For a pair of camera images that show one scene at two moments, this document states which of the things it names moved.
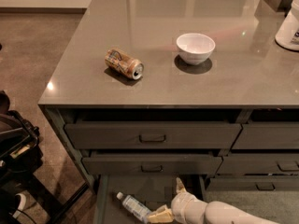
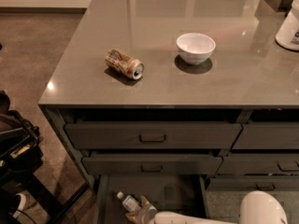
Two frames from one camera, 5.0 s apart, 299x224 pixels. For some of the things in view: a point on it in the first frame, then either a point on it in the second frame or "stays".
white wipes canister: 288,34 stays
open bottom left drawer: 154,191 stays
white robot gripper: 183,204 -> 149,214
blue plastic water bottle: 135,207 stays
